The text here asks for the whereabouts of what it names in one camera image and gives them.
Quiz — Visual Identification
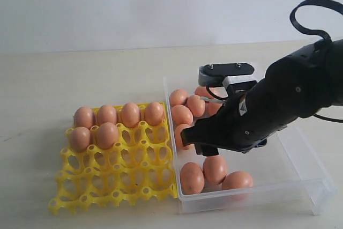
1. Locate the brown egg fourteen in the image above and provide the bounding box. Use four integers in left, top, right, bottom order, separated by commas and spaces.
171, 105, 193, 125

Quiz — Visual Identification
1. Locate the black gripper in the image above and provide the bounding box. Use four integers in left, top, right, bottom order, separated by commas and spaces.
182, 89, 289, 157

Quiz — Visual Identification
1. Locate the clear plastic container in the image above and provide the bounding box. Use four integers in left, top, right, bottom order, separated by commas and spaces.
163, 76, 338, 210

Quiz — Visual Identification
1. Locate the brown egg ten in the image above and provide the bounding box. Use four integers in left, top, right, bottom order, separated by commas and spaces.
203, 155, 227, 185

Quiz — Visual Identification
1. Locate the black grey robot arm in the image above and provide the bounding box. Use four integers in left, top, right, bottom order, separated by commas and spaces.
180, 40, 342, 157

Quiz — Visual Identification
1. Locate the brown egg six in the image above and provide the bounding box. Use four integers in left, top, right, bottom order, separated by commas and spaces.
96, 122, 118, 149

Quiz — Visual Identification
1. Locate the brown egg one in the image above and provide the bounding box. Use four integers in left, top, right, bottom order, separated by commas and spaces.
73, 106, 96, 129

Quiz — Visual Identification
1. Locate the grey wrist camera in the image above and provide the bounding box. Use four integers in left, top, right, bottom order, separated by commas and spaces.
198, 63, 255, 87

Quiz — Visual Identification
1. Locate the brown egg fifteen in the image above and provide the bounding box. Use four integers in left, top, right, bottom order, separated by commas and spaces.
187, 95, 206, 117

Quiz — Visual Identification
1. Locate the brown egg seven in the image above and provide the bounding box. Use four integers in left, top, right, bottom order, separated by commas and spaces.
169, 88, 189, 107

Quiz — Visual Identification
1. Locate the yellow plastic egg tray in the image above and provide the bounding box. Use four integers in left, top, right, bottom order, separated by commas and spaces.
48, 102, 178, 215

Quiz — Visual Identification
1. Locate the brown egg thirteen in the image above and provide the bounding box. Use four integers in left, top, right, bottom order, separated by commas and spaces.
194, 86, 219, 101

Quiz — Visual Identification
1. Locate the brown egg four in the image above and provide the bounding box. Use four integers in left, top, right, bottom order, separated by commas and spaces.
144, 102, 164, 126

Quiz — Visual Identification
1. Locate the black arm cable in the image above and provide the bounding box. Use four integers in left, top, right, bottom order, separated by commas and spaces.
289, 0, 343, 122

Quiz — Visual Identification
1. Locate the brown egg twelve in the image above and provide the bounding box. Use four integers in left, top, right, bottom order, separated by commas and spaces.
221, 171, 253, 190

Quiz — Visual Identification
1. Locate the brown egg two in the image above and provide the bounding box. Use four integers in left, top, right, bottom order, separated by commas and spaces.
96, 105, 117, 125

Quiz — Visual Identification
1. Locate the brown egg eleven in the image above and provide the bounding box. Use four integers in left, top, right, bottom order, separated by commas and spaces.
180, 162, 205, 195

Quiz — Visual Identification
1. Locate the brown egg five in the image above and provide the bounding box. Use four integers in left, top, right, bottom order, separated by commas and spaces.
70, 127, 93, 152

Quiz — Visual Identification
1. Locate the brown egg three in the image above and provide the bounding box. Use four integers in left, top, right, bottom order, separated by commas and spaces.
121, 102, 140, 128

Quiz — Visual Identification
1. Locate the brown egg nine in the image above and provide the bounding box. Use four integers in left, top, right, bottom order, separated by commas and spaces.
207, 102, 222, 116

